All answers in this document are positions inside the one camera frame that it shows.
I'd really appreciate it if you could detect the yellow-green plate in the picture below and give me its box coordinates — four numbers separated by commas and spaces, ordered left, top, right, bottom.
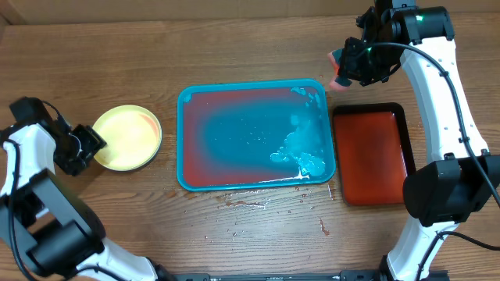
92, 105, 163, 172

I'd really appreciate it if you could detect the teal serving tray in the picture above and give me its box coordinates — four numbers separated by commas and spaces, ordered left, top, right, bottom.
177, 79, 336, 191

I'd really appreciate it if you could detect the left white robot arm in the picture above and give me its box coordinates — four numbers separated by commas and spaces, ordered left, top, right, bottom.
1, 97, 175, 281

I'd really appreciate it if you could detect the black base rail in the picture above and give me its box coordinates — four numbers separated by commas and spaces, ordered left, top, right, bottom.
171, 269, 450, 281

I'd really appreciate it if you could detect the black tray with red water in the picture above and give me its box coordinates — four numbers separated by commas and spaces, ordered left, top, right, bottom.
332, 102, 416, 206

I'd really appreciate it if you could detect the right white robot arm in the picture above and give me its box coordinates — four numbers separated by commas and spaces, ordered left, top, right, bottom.
329, 0, 499, 280

